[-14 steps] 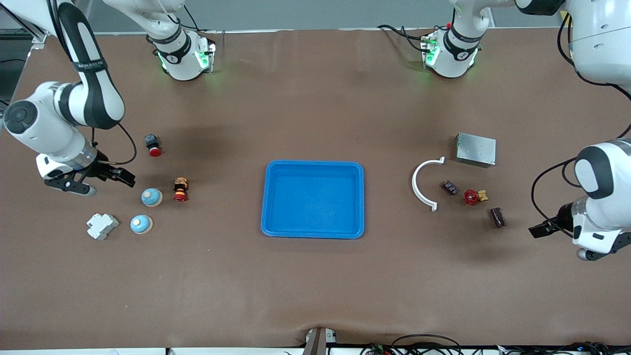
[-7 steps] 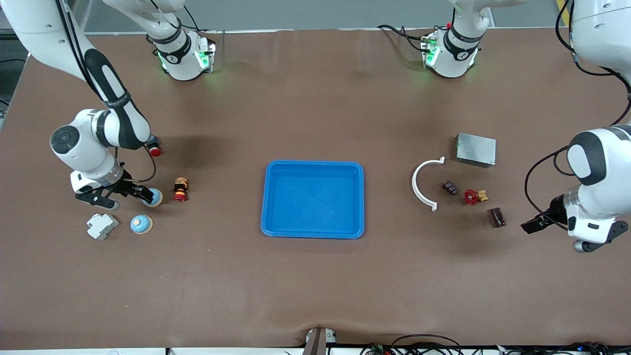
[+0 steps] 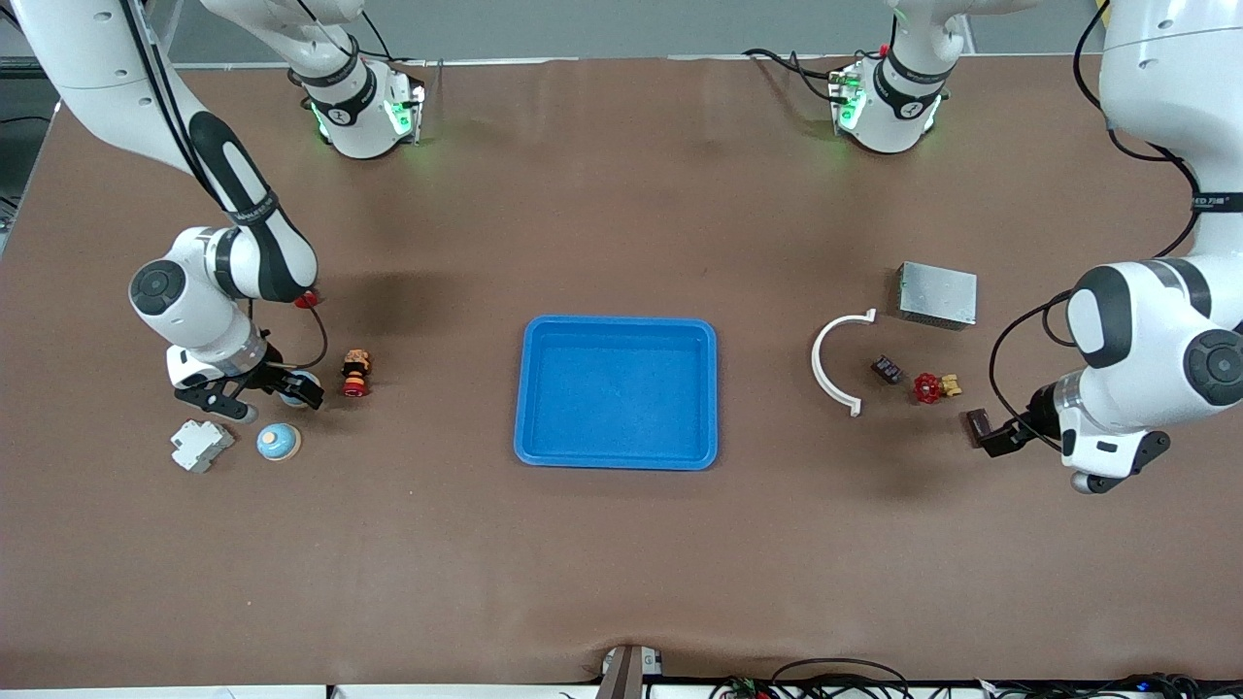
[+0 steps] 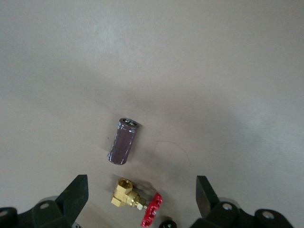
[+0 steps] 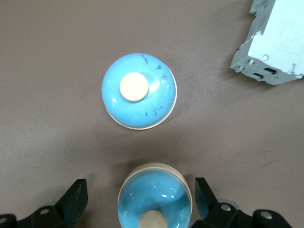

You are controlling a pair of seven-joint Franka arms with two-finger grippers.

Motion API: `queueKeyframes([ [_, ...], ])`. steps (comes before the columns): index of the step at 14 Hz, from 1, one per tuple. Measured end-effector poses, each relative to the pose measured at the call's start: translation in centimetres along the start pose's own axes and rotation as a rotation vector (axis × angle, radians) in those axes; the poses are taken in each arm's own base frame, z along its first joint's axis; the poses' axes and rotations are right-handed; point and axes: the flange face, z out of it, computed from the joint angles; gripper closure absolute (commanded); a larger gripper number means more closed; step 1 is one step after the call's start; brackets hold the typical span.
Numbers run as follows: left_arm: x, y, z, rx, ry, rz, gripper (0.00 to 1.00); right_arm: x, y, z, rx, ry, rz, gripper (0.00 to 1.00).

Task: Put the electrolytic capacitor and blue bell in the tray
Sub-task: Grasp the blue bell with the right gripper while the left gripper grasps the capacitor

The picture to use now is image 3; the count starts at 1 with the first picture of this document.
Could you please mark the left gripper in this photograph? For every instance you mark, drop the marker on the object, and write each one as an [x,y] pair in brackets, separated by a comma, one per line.
[1041,412]

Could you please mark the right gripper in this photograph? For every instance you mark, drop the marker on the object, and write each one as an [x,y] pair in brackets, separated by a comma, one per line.
[268,373]

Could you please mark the blue bell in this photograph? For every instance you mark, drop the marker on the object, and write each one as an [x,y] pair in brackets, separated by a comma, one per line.
[290,397]
[278,442]

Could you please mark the dark cylindrical electrolytic capacitor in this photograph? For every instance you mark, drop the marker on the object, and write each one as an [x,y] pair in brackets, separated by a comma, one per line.
[974,425]

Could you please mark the small black capacitor block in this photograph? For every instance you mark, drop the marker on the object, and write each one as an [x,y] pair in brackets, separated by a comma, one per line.
[885,370]

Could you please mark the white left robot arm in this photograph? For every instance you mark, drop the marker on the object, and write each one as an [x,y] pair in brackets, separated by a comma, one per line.
[1156,78]

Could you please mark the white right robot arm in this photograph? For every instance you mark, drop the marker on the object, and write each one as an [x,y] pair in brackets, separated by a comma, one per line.
[97,87]

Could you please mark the blue plastic tray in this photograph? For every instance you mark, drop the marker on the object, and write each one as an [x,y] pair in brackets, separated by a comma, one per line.
[621,408]

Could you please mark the red mushroom button black body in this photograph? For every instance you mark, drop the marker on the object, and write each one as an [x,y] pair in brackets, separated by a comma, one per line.
[308,300]

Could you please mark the red handwheel brass valve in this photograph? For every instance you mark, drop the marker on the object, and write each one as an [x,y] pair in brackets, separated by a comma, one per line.
[927,388]

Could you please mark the white circuit breaker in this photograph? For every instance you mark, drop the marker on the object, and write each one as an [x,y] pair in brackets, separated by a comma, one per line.
[199,447]

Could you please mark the grey metal box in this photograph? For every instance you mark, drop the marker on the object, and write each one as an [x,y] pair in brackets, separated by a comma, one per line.
[937,294]

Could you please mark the white table edge strip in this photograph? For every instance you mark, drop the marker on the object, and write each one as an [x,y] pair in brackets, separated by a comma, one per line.
[146,693]

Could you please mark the brown table mat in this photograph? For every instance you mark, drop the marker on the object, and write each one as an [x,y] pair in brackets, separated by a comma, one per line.
[621,563]

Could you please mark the small green red connector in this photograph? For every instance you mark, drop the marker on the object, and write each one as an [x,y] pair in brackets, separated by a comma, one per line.
[746,689]

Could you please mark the red yellow push button switch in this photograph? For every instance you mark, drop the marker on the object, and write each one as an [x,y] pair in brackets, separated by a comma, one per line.
[356,374]

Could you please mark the white curved plastic bracket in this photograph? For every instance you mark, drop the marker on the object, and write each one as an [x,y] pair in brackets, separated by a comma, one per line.
[816,361]

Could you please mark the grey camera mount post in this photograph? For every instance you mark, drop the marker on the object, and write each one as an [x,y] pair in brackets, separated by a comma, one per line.
[621,675]

